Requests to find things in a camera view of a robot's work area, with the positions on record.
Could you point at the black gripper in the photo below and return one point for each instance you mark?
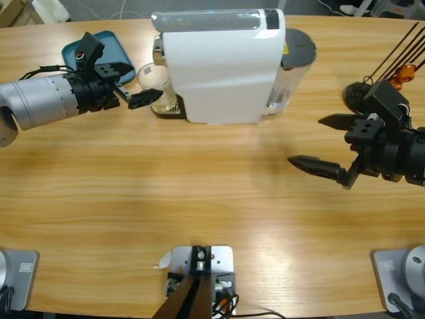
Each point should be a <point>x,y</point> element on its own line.
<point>375,149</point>
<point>96,89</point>

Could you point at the grey orange floor device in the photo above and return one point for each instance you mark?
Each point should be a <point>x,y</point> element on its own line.
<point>403,6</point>

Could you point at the white chair base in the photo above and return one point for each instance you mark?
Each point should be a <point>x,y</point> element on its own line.
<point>358,7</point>

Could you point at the white paper tag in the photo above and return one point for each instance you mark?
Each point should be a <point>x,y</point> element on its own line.
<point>163,260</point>

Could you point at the teal plastic tray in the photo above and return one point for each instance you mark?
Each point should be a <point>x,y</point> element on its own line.
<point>113,50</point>

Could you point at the clear water tank dark lid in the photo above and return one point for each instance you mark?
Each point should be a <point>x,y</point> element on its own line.
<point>292,83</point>

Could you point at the white capsule coffee machine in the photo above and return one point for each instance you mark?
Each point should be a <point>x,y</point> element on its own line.
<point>216,73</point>

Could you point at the brown cardboard box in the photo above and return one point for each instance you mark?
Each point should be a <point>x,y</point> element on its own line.
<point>11,11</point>

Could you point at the dark camera post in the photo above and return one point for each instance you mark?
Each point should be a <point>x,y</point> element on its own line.
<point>192,292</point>

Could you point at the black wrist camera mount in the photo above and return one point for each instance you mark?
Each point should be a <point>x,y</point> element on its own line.
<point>88,54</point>
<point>386,101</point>

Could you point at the white foam block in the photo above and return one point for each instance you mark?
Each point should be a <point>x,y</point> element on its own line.
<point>50,10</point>

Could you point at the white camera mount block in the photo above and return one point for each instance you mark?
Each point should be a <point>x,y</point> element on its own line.
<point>220,259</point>

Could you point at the black capsule holder with rods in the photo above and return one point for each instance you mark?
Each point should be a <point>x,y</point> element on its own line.
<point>355,94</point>

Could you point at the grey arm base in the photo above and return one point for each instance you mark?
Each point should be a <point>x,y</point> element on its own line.
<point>20,276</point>
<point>398,272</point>

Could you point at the clear glass cup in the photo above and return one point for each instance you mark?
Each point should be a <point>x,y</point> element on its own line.
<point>156,79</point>

